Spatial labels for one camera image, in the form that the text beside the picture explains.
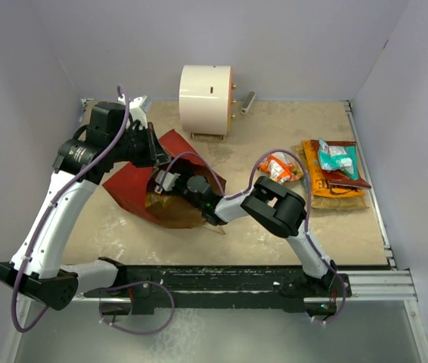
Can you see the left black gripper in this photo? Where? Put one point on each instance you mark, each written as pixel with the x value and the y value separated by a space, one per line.
pixel 155 153

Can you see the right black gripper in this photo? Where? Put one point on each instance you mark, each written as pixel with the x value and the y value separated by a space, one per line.
pixel 181 178

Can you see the pink fruit candy bag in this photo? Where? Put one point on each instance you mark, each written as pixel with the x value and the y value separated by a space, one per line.
pixel 153 198

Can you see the red paper bag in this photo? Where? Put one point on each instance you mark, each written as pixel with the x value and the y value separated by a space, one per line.
pixel 128 187

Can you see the small orange red snack bag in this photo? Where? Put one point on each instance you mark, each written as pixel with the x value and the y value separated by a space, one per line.
pixel 280 168

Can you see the orange kettle chips bag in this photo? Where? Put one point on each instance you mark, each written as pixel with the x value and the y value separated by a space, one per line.
pixel 331 185

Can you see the teal white snack bag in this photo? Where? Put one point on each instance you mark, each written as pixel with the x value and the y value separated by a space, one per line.
pixel 338 158

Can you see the red doritos bag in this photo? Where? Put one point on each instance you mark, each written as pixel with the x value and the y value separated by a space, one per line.
pixel 338 163

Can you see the tan snack bag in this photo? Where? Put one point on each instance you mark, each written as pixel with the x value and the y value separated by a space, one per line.
pixel 350 203

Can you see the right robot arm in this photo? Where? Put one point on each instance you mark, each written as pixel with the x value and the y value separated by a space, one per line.
pixel 277 209

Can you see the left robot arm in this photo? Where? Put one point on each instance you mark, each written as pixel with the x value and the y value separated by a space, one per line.
pixel 116 132

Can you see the white cylinder appliance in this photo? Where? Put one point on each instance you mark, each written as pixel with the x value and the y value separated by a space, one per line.
pixel 205 100

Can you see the small grey white device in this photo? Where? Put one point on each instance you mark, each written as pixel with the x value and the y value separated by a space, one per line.
pixel 248 102

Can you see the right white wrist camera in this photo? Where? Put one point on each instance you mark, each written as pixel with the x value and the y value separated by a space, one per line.
pixel 165 181

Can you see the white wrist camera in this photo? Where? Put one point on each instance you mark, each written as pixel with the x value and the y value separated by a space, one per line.
pixel 138 109
pixel 165 181

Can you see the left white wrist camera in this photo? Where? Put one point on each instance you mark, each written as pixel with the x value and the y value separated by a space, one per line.
pixel 138 109

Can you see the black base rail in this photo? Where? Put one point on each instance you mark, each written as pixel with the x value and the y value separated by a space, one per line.
pixel 144 288

